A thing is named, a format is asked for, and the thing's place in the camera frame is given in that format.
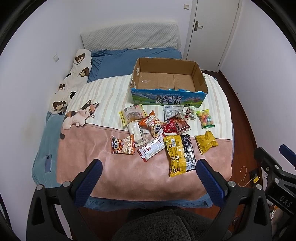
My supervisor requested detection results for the yellow snack packet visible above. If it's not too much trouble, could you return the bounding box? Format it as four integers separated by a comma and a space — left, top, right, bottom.
195, 131, 219, 155

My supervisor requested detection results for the yellow black noodle packet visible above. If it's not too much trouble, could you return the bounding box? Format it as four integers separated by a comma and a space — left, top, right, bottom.
164, 134, 196, 177

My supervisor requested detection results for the colourful candy ball bag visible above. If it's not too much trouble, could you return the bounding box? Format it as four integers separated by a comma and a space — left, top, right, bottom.
196, 109, 215, 128

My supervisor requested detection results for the small cream cartoon packet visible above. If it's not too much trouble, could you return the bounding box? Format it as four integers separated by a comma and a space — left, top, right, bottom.
183, 106, 196, 120

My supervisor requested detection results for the dark red snack packet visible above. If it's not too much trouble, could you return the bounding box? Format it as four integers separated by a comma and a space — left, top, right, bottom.
171, 118, 191, 135

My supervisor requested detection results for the orange raccoon snack bag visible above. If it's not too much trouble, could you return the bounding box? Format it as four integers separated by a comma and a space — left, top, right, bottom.
110, 135, 135, 155

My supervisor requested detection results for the white red snack bar packet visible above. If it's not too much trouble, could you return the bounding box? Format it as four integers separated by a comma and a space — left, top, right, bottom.
137, 134, 166, 162

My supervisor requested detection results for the silver grey snack packet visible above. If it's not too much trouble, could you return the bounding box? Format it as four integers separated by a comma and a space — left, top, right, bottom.
163, 105, 184, 121

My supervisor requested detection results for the white clear pastry packet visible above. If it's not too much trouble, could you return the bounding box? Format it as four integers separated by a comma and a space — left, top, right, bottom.
127, 120, 149, 147

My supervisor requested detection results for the orange panda snack bag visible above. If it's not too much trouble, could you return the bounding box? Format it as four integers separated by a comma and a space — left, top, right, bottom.
139, 111, 165, 138

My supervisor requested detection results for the yellow-edged clear snack packet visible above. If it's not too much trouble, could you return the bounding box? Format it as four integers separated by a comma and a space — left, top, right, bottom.
119, 104, 147, 126

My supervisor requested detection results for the blue smartphone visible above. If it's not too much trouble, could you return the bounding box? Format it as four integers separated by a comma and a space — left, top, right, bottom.
45, 154, 52, 173

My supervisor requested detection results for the dark fuzzy garment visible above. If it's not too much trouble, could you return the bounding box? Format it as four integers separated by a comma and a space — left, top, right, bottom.
112, 206, 213, 240

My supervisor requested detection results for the white door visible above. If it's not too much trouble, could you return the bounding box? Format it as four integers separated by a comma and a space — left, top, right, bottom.
183, 0, 242, 72

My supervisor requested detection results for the blue printed cardboard milk box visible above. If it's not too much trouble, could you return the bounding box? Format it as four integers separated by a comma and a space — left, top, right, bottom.
130, 58, 208, 108

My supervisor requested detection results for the bear print pillow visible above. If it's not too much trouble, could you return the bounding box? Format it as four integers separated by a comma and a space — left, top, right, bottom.
49, 49, 92, 114

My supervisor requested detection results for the blue bed sheet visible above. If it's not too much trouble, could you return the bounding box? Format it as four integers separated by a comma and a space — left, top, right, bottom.
32, 48, 212, 211

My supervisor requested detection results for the grey padded headboard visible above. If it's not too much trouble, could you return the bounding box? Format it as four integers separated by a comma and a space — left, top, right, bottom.
80, 22, 181, 51

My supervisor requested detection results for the metal door handle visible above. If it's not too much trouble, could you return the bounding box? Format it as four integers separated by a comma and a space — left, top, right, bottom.
194, 21, 203, 31

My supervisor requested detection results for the white wall socket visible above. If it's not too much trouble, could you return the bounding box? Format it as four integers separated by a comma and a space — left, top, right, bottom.
53, 54, 59, 63

